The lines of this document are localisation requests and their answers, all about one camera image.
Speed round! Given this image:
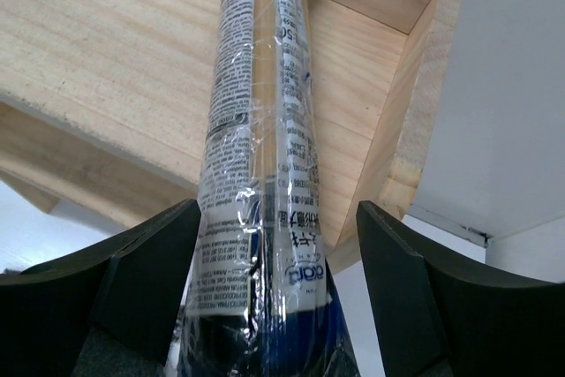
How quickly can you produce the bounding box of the aluminium table edge rail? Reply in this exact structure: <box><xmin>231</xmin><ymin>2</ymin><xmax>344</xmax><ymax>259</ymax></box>
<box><xmin>408</xmin><ymin>205</ymin><xmax>491</xmax><ymax>249</ymax></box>

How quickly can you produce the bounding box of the clear back spaghetti bag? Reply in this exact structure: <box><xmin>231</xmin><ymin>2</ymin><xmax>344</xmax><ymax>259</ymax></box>
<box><xmin>164</xmin><ymin>0</ymin><xmax>358</xmax><ymax>376</ymax></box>

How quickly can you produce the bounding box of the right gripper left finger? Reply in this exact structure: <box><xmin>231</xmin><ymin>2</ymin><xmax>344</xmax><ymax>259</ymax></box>
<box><xmin>1</xmin><ymin>200</ymin><xmax>200</xmax><ymax>376</ymax></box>

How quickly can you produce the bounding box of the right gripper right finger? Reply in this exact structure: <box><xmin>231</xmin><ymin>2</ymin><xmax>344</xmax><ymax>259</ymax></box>
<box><xmin>357</xmin><ymin>201</ymin><xmax>564</xmax><ymax>376</ymax></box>

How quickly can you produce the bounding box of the wooden three-tier shelf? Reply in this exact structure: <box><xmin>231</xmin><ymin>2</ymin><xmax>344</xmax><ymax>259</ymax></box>
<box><xmin>1</xmin><ymin>0</ymin><xmax>462</xmax><ymax>272</ymax></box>

